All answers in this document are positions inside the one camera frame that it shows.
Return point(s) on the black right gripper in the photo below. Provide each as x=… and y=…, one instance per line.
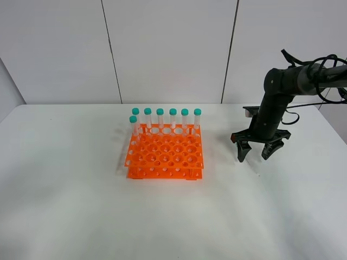
x=259, y=131

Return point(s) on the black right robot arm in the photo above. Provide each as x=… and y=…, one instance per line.
x=281, y=86

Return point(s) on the rack tube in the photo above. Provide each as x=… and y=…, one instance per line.
x=135, y=128
x=160, y=114
x=136, y=113
x=148, y=112
x=173, y=113
x=184, y=114
x=197, y=115

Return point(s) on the orange test tube rack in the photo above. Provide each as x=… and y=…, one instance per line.
x=158, y=153

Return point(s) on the rack tube front left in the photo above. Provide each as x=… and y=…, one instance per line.
x=135, y=128

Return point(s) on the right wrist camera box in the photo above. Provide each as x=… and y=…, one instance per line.
x=251, y=111

